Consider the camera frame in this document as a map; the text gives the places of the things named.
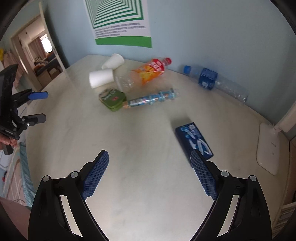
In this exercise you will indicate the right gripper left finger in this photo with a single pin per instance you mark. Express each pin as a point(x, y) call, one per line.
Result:
point(48, 220)

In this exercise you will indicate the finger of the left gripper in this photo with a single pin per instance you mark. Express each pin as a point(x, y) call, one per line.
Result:
point(28, 95)
point(24, 122)

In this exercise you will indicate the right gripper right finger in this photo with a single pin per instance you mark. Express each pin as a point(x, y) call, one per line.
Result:
point(251, 220)

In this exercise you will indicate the white paper cup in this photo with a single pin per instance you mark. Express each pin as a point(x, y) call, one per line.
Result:
point(113, 62)
point(100, 77)

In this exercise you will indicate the dark blue gum box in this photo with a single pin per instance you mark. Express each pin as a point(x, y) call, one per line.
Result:
point(190, 138)

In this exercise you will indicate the crushed blue label bottle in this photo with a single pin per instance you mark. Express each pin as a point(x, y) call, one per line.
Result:
point(161, 96)

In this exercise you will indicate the person left hand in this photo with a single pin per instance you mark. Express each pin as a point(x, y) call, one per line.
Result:
point(7, 141)

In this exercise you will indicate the open doorway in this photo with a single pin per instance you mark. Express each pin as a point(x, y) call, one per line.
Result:
point(34, 45)

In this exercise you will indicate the green tin box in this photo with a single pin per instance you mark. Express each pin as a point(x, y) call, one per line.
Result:
point(112, 98)

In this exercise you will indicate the orange drink plastic bottle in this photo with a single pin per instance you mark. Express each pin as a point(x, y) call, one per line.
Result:
point(142, 75)

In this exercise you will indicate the blue label water bottle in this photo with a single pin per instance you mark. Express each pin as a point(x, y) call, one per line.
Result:
point(210, 80)

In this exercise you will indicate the green white wall poster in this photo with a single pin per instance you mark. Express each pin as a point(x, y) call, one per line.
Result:
point(119, 22)

